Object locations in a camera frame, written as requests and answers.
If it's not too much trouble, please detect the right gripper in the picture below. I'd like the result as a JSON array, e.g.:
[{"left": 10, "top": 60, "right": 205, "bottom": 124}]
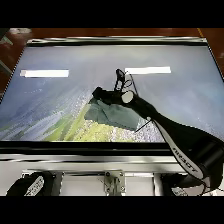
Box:
[{"left": 91, "top": 86, "right": 124, "bottom": 106}]

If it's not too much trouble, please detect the grey-green shirt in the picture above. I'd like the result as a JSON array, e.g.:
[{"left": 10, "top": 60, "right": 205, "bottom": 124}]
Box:
[{"left": 83, "top": 97, "right": 148, "bottom": 132}]

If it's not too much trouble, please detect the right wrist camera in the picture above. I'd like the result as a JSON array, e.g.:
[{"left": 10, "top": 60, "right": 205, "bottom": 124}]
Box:
[{"left": 114, "top": 68, "right": 127, "bottom": 93}]

